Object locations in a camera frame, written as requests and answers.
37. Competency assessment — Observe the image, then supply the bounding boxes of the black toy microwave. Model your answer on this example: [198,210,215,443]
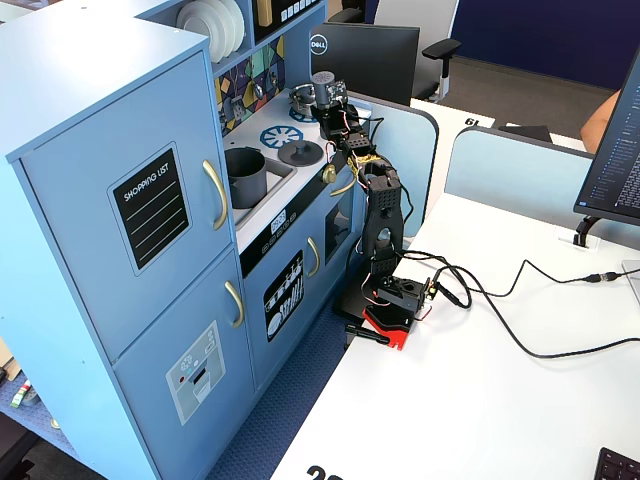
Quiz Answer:
[252,0,326,44]

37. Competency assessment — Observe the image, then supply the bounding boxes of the blue dishwasher door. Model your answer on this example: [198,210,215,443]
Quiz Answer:
[243,227,326,394]

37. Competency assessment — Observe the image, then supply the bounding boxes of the gray toy sink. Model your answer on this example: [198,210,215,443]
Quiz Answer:
[227,144,299,226]

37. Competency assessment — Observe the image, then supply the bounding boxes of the black shopping list board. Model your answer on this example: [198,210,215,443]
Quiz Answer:
[106,140,195,277]

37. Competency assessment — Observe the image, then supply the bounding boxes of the black office chair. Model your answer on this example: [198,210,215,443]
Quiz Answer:
[327,0,462,104]

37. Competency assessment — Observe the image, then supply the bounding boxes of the blue toy kitchen unit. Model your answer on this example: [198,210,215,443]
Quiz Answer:
[0,0,374,480]

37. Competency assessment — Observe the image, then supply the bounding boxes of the blue oven door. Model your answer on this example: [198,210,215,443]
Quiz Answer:
[322,169,362,267]

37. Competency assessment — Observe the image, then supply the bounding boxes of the gold freezer door handle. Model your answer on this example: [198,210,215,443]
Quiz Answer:
[224,280,246,329]

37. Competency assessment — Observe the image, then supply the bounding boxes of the white plate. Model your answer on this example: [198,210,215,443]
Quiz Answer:
[229,0,246,49]
[175,0,226,64]
[209,0,239,57]

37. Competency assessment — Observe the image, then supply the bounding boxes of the small green white box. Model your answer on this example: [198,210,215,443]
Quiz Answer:
[9,379,33,409]

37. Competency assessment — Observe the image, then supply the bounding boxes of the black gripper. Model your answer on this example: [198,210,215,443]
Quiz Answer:
[310,97,361,141]

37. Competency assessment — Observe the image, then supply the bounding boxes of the person forearm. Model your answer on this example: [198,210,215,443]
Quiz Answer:
[579,89,622,154]

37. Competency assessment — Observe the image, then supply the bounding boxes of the black usb cable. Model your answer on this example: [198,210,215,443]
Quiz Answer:
[434,258,640,301]

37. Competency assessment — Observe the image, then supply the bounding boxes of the gold fridge door handle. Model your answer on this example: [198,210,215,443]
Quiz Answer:
[202,159,230,231]

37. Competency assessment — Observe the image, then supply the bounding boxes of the steel slotted spatula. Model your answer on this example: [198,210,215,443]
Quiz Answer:
[228,74,247,121]

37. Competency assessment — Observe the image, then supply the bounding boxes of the black monitor stand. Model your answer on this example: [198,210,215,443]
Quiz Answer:
[573,215,601,247]

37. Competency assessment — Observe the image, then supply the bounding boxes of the gold dishwasher handle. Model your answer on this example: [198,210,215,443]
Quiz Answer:
[306,236,321,279]

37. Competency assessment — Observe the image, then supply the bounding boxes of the steel pot with lid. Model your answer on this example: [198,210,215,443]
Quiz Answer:
[289,83,317,115]

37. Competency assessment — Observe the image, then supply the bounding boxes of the black power cable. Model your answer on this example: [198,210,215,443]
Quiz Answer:
[399,251,640,360]

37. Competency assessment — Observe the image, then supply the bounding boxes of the black Dell monitor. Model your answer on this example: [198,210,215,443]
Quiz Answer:
[309,22,421,107]

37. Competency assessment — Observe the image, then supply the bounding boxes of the gray pot lid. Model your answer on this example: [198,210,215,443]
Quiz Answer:
[277,139,324,167]

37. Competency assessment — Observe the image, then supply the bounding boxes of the gray cooking pot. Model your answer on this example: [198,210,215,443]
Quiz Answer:
[224,147,269,210]

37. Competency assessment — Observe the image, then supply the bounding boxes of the monitor showing code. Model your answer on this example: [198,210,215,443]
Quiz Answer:
[573,47,640,226]

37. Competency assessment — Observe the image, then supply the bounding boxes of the black table clamp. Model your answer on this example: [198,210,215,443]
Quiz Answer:
[344,322,391,347]

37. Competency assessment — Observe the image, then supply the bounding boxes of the robot base with controller board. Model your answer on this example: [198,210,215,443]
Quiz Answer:
[362,273,434,351]

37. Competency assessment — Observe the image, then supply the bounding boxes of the blue fridge door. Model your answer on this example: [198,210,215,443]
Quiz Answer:
[19,49,236,364]

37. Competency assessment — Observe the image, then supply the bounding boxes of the black keyboard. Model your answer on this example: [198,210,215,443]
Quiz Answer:
[594,447,640,480]

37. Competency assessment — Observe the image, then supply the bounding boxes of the blue freezer door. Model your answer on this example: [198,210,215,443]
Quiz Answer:
[112,247,256,480]

